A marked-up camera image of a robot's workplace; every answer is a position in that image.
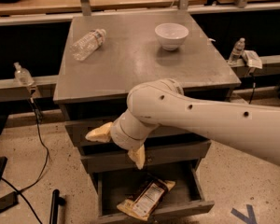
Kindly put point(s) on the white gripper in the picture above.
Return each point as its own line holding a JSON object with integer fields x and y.
{"x": 121, "y": 136}

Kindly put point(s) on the brown chip bag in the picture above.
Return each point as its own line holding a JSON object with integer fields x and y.
{"x": 144, "y": 202}

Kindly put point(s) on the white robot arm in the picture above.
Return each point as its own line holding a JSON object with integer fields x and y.
{"x": 253, "y": 129}

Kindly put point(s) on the grey middle drawer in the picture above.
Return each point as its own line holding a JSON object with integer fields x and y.
{"x": 119, "y": 160}

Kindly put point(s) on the grey top drawer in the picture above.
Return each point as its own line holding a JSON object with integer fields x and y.
{"x": 77, "y": 130}

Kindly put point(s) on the grey open bottom drawer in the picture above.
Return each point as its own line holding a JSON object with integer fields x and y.
{"x": 185, "y": 199}

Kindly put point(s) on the grey wooden drawer cabinet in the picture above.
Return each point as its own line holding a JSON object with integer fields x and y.
{"x": 130, "y": 55}

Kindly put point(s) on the clear plastic bottle lying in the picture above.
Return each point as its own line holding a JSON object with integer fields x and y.
{"x": 88, "y": 44}

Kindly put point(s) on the white ceramic bowl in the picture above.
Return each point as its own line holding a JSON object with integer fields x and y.
{"x": 171, "y": 35}

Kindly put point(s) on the black power adapter left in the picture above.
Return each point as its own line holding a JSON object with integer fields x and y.
{"x": 8, "y": 201}

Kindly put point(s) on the black post on floor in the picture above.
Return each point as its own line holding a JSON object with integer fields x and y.
{"x": 56, "y": 202}

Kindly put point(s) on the clear bottle on left rail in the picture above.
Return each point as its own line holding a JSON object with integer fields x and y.
{"x": 23, "y": 76}

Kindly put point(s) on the clear bottle on rail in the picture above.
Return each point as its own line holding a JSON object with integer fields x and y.
{"x": 237, "y": 51}
{"x": 23, "y": 76}

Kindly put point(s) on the clear bottle on right rail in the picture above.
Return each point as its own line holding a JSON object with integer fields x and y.
{"x": 237, "y": 51}

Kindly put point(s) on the white packet on right rail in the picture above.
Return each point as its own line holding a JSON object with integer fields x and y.
{"x": 252, "y": 59}

